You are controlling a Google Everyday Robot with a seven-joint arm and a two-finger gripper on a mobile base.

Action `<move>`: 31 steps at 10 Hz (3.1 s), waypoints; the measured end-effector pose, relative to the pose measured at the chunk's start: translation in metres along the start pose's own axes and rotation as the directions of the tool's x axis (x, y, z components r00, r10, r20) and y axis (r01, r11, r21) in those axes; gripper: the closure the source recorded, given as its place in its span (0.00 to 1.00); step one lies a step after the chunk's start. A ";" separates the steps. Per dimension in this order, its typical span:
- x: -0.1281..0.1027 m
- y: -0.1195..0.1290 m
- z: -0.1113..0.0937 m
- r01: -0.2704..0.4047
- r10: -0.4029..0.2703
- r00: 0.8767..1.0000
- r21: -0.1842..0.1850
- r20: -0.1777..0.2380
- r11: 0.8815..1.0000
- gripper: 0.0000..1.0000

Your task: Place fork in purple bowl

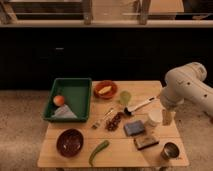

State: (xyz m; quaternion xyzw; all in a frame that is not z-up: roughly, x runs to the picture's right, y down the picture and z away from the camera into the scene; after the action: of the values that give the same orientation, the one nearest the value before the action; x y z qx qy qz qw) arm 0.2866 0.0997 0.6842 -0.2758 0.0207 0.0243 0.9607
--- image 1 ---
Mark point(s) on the silver fork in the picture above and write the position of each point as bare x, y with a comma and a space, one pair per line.
98, 123

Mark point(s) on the green plastic tray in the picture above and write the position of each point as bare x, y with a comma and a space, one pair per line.
77, 94

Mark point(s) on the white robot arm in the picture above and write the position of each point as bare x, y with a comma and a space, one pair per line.
187, 82

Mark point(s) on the metal cup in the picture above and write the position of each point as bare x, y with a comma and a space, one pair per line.
170, 151

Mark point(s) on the orange bowl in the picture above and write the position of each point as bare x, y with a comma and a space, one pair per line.
102, 84

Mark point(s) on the dark purple bowl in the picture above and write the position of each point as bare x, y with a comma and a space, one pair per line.
69, 143

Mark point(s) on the yellow food in bowl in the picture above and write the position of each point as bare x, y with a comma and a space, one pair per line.
105, 90

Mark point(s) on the blue sponge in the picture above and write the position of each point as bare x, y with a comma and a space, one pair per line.
134, 128

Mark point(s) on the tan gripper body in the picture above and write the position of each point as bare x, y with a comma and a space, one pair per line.
167, 117

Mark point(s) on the white handled brush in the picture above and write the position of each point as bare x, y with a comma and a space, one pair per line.
129, 110

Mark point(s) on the red apple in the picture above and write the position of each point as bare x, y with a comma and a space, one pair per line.
59, 100

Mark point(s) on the brown scrub sponge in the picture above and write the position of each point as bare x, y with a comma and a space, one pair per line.
143, 142

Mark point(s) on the white cup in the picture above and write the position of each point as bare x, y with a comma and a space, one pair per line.
155, 117

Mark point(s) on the wooden table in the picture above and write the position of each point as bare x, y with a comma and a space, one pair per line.
121, 152

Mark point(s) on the green chili pepper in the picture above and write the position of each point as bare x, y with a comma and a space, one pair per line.
100, 147

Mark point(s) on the grey folded cloth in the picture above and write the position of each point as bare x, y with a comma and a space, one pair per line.
64, 111

